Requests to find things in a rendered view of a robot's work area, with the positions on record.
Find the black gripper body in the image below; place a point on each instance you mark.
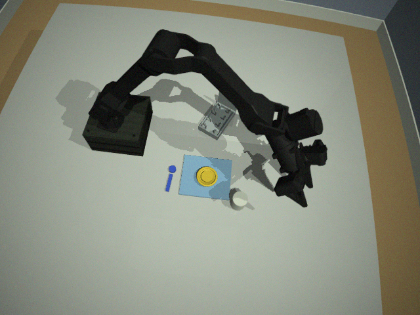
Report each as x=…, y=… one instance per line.
x=293, y=182

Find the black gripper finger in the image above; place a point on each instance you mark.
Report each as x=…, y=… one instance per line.
x=299, y=197
x=306, y=174

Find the yellow plate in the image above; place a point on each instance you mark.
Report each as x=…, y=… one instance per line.
x=207, y=176

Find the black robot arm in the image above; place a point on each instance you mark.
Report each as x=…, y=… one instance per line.
x=256, y=110

